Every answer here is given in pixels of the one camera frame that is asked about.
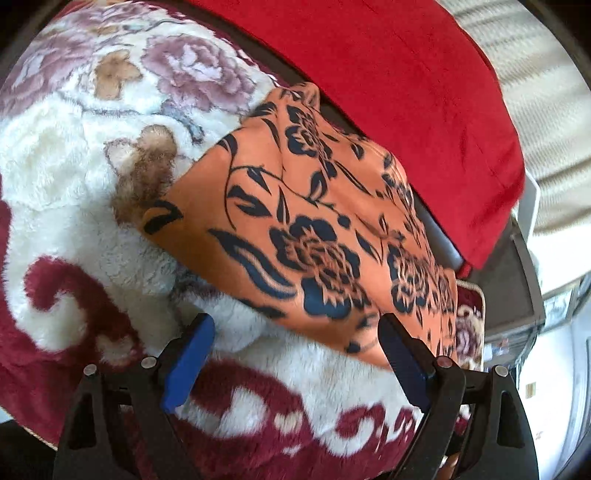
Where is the orange floral cloth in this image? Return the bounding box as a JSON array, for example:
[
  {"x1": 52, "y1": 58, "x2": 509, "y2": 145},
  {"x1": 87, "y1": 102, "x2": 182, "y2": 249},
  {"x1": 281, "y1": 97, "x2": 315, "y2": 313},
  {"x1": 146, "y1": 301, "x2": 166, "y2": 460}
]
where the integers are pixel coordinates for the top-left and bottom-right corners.
[{"x1": 141, "y1": 83, "x2": 457, "y2": 367}]

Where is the grey framed panel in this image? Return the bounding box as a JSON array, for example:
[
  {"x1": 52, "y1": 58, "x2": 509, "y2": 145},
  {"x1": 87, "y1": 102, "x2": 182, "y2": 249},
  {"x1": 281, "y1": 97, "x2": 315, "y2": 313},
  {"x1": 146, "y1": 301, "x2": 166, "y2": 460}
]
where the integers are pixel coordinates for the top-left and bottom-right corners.
[{"x1": 469, "y1": 174, "x2": 548, "y2": 351}]

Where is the floral plush sofa cover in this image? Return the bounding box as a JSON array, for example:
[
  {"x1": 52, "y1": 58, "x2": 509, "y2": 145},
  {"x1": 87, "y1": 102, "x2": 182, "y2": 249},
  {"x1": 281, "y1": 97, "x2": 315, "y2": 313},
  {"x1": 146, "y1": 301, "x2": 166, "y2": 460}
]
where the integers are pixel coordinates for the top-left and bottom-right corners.
[{"x1": 1, "y1": 1, "x2": 421, "y2": 479}]

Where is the beige dotted curtain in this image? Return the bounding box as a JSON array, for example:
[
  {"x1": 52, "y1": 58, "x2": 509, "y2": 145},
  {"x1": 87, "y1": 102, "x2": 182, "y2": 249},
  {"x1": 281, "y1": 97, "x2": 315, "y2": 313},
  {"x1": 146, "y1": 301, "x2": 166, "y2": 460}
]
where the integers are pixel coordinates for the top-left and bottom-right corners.
[{"x1": 442, "y1": 0, "x2": 590, "y2": 236}]

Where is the red blanket on sofa back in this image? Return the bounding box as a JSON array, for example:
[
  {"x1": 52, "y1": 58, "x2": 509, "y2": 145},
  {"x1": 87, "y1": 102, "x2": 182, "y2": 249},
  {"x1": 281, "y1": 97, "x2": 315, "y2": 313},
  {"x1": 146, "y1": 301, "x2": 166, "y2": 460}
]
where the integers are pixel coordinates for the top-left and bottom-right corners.
[{"x1": 202, "y1": 0, "x2": 525, "y2": 268}]

